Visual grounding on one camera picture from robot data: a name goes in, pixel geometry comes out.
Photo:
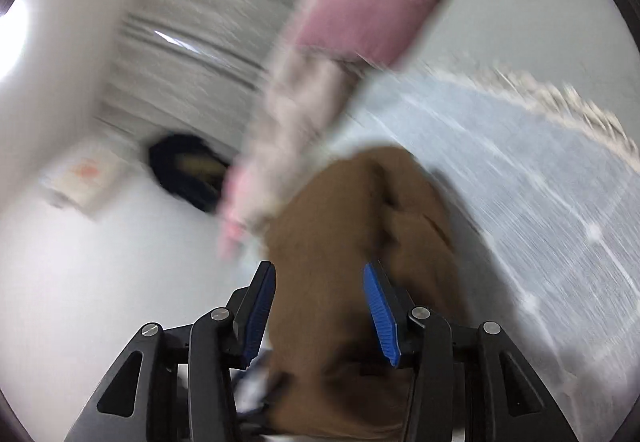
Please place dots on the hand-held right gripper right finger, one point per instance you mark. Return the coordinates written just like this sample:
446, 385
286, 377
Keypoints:
382, 317

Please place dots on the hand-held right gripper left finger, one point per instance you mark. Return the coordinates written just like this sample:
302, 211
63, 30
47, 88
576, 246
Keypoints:
257, 317

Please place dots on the brown coat with fur collar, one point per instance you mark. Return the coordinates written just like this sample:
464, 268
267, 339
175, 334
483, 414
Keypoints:
340, 247

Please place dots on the dark hanging clothes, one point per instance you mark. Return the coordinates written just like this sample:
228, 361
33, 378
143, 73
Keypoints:
185, 167

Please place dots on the pale pink comforter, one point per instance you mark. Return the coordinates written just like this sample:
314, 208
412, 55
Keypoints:
280, 132

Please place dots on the light blue bed sheet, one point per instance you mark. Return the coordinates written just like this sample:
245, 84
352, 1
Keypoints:
525, 172

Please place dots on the white packet with orange print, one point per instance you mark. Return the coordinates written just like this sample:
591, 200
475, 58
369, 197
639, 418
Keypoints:
82, 177

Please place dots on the grey striped fabric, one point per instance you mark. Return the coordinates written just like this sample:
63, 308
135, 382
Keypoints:
200, 47

